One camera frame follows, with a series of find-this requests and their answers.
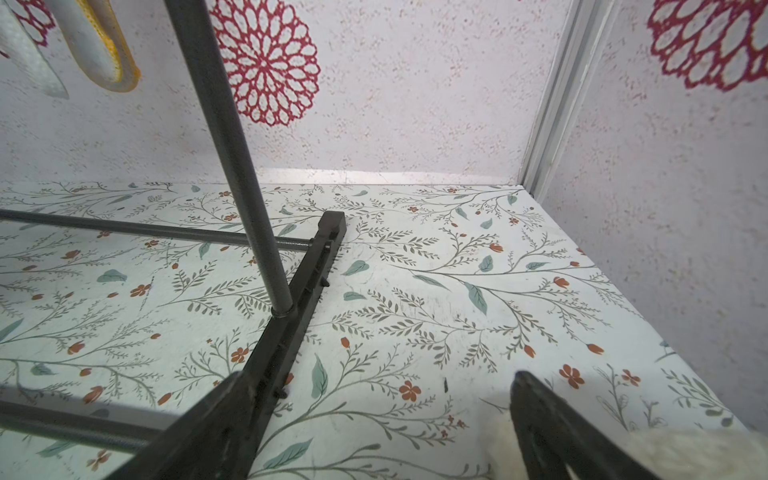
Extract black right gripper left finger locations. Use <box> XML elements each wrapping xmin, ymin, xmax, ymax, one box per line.
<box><xmin>109</xmin><ymin>373</ymin><xmax>253</xmax><ymax>479</ymax></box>

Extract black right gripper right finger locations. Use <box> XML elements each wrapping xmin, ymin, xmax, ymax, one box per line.
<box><xmin>510</xmin><ymin>370</ymin><xmax>656</xmax><ymax>479</ymax></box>

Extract yellow-edged grey felt insole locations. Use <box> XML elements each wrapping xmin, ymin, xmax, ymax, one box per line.
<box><xmin>44</xmin><ymin>0</ymin><xmax>141</xmax><ymax>93</ymax></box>

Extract white dotted foam insole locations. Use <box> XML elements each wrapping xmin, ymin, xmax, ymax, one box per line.
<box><xmin>1</xmin><ymin>1</ymin><xmax>69</xmax><ymax>99</ymax></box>

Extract black metal clothes rack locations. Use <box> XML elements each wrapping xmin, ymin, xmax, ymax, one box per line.
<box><xmin>1</xmin><ymin>1</ymin><xmax>346</xmax><ymax>455</ymax></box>

